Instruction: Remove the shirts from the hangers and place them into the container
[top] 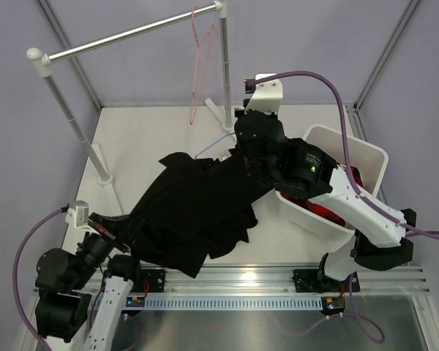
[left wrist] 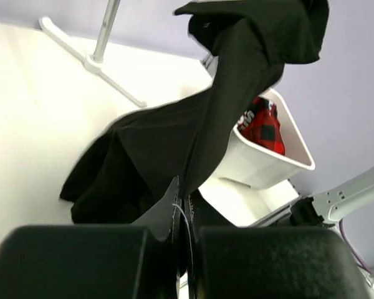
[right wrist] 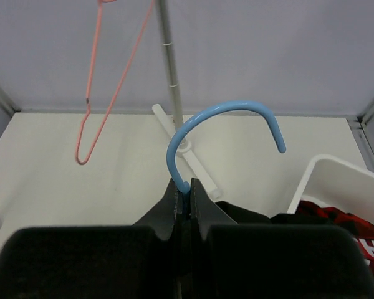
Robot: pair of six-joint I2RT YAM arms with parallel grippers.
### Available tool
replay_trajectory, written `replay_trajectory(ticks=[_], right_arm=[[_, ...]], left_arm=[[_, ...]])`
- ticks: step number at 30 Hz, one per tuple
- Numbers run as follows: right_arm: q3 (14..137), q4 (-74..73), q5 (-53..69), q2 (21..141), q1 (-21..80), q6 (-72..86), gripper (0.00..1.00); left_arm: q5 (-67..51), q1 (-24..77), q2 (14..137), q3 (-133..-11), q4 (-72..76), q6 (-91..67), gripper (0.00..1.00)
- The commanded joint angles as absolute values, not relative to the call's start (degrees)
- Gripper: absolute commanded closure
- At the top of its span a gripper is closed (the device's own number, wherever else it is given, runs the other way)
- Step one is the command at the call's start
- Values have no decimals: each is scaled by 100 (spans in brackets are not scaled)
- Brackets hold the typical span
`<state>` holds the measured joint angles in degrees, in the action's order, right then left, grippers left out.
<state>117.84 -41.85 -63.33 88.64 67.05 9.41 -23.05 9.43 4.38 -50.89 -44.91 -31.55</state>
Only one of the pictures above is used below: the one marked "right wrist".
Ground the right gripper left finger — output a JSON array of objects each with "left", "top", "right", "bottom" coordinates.
[{"left": 0, "top": 182, "right": 183, "bottom": 298}]

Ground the white plastic basket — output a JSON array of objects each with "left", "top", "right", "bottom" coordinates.
[{"left": 287, "top": 154, "right": 374, "bottom": 213}]

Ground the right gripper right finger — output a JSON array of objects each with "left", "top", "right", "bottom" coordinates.
[{"left": 189, "top": 179, "right": 374, "bottom": 298}]

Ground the silver white clothes rack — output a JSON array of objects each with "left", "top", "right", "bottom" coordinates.
[{"left": 0, "top": 0, "right": 221, "bottom": 231}]

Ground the blue clothes hanger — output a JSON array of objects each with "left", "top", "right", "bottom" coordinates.
[{"left": 166, "top": 100, "right": 286, "bottom": 196}]

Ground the red black plaid shirt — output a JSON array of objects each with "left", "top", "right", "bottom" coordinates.
[{"left": 295, "top": 200, "right": 374, "bottom": 267}]

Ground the pink clothes hanger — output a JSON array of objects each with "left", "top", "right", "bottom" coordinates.
[{"left": 74, "top": 1, "right": 155, "bottom": 166}]

